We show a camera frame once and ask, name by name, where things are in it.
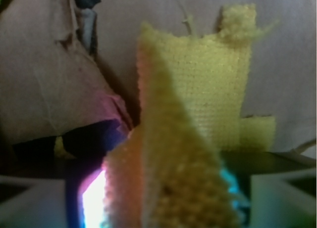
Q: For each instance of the brown paper bag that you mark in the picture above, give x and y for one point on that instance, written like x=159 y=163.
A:
x=46 y=76

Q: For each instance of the yellow cloth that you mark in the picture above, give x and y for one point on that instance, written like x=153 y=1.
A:
x=169 y=173

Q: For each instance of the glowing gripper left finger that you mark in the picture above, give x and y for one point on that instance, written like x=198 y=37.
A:
x=56 y=194

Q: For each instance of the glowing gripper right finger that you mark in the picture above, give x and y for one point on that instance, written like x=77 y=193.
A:
x=281 y=188

